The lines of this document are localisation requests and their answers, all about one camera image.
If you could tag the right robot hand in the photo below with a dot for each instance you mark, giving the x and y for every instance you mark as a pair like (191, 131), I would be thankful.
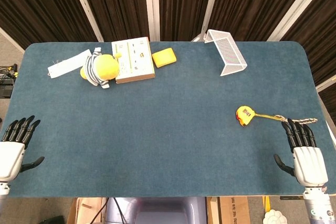
(309, 163)

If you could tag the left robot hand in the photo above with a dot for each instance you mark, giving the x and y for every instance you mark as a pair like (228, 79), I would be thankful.
(10, 157)

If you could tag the yellow tape measure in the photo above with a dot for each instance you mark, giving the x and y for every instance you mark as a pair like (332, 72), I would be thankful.
(245, 116)

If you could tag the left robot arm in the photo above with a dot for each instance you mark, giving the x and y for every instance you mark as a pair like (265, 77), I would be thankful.
(4, 188)

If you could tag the white flower-shaped tray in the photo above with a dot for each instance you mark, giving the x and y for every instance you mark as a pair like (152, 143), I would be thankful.
(275, 217)

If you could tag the brown cardboard box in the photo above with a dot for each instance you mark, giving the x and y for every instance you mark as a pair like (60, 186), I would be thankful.
(84, 211)
(231, 211)

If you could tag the white paper tag strip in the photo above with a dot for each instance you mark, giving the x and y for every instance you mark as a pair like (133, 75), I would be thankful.
(65, 65)

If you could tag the yellow plush toy striped shirt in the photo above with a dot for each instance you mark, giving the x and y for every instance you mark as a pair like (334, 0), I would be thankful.
(105, 68)

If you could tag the white metal mesh rack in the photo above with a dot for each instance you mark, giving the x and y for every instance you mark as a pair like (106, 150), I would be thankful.
(231, 53)

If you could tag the blue table mat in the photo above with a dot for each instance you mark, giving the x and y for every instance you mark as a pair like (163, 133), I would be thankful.
(157, 142)

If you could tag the lavender robot torso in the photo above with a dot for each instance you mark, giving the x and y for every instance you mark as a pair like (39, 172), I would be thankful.
(162, 211)

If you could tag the white wooden board box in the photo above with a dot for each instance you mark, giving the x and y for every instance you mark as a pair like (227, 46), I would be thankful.
(135, 58)

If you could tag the yellow sponge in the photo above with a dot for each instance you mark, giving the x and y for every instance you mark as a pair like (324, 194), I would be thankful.
(164, 57)

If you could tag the white partition frame post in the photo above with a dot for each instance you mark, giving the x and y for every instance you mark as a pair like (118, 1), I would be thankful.
(85, 9)
(296, 6)
(211, 3)
(152, 3)

